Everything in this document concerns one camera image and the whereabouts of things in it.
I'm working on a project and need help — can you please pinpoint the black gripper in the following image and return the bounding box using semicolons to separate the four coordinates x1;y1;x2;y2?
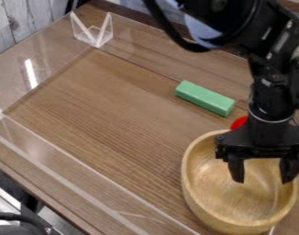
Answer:
215;110;299;184

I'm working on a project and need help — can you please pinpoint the red plush fruit green leaf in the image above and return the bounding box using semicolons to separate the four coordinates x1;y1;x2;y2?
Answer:
232;117;248;129

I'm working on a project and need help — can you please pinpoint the wooden bowl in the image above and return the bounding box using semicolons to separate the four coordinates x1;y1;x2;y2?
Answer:
182;130;298;235

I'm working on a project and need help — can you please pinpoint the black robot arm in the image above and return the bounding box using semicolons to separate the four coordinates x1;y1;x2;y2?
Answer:
143;0;299;184

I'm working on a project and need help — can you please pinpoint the green foam block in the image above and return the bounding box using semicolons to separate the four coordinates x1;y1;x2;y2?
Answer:
175;80;236;117

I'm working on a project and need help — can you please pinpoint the black metal stand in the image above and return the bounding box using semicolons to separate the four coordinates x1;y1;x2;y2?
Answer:
21;204;54;235

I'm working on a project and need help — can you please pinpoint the clear acrylic tray wall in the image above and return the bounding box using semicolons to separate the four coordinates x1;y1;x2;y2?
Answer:
0;115;199;235

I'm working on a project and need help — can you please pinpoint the clear acrylic corner bracket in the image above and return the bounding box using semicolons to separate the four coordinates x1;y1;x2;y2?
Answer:
70;12;113;48

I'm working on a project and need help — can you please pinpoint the black cable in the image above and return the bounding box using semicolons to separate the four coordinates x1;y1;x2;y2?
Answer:
0;211;53;230

